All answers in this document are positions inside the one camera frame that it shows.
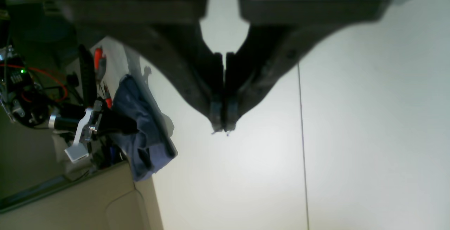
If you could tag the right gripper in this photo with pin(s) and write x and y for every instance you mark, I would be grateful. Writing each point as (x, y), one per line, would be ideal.
(96, 120)

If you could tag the blue grey t-shirt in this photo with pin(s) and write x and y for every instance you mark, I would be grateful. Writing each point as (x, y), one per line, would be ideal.
(150, 149)

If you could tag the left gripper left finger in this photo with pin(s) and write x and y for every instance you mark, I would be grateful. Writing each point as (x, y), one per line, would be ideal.
(168, 34)

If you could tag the red grey pliers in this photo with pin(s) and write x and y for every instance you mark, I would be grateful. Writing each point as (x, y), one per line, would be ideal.
(100, 65)

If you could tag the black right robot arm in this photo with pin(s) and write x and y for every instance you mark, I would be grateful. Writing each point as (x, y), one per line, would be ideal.
(32, 97)

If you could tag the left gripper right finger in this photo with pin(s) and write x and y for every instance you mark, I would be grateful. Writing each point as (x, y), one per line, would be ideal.
(282, 32)

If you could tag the red handled wire cutters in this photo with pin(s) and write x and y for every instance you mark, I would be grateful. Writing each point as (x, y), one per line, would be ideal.
(107, 96)

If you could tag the grey bin left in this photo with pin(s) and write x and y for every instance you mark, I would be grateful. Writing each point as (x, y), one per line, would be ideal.
(50, 187)

